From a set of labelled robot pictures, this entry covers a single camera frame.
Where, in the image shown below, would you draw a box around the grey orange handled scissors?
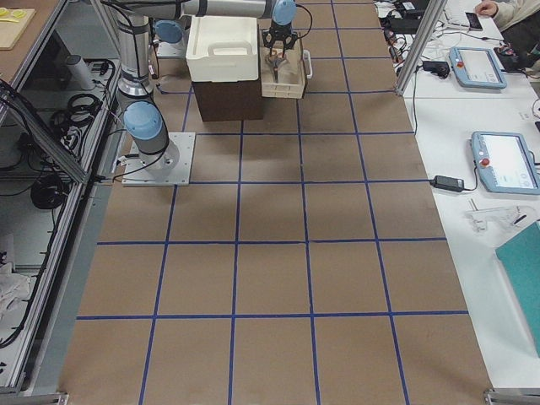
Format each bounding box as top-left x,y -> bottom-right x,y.
265,49 -> 287,83

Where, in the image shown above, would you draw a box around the aluminium frame post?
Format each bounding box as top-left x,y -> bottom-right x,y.
395,0 -> 447,96

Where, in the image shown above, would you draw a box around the clear acrylic part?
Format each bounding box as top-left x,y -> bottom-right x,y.
465,199 -> 539,233

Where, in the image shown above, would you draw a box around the wooden drawer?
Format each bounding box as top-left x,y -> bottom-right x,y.
259,34 -> 309,100

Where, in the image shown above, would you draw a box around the black power adapter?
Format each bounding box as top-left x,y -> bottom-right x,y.
429,175 -> 465,192

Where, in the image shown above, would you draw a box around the teal box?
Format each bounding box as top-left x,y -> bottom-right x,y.
495,221 -> 539,355

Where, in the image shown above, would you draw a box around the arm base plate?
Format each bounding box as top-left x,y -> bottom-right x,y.
121,132 -> 196,186

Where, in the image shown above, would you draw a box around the lower teach pendant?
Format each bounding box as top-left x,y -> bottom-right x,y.
470,131 -> 539,195

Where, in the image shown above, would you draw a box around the aluminium table frame rail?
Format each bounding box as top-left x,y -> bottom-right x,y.
1,79 -> 89,184

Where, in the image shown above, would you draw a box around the white drawer handle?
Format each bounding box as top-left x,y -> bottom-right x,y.
302,49 -> 313,79

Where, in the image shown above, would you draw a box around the teach pendant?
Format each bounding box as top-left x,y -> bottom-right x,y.
470,131 -> 539,195
449,46 -> 507,89

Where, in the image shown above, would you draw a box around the upper teach pendant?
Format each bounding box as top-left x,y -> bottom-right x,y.
449,46 -> 507,89

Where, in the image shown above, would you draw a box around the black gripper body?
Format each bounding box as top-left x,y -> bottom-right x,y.
262,23 -> 296,52

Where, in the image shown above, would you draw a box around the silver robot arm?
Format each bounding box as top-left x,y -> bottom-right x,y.
102,1 -> 298,171

